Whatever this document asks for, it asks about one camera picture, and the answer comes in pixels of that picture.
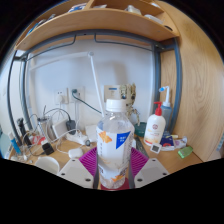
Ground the small green packet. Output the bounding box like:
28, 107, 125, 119
177, 145, 194, 159

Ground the white power strip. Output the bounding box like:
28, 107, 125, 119
64, 131, 91, 146

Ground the white red pump lotion bottle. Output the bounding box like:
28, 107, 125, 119
143, 101, 167, 147

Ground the white blue wall box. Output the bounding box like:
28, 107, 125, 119
103, 84, 122, 103

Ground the dark cable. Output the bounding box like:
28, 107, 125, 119
71, 89, 105, 116

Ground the grey metal desk frame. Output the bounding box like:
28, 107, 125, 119
6, 29, 184, 158

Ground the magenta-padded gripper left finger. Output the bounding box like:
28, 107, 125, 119
57, 146, 100, 190

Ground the white wall socket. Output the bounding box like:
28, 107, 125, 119
69, 87, 86, 103
54, 88, 70, 104

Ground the black charger block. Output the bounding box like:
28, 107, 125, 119
41, 142, 55, 156

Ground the blue spray bottle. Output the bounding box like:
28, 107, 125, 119
158, 85, 173, 134

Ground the dark green cup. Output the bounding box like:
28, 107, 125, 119
134, 121, 148, 138

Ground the brown tree figurine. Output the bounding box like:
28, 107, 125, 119
119, 83, 141, 126

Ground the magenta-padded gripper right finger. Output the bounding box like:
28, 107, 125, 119
126, 146, 170, 190

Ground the wooden shelf unit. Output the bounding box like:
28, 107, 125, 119
14, 0, 181, 53

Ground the steel cup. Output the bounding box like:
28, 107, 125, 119
37, 116, 51, 138

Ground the small white digital clock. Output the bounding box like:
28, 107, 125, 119
149, 143, 163, 154

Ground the black plug-in charger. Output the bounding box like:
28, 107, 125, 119
65, 119, 78, 135

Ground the white power adapter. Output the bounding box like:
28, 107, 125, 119
51, 118, 69, 138

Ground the cream ceramic mug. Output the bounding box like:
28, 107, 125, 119
34, 155, 61, 176

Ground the clear plastic water bottle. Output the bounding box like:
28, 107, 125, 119
95, 98, 136, 191

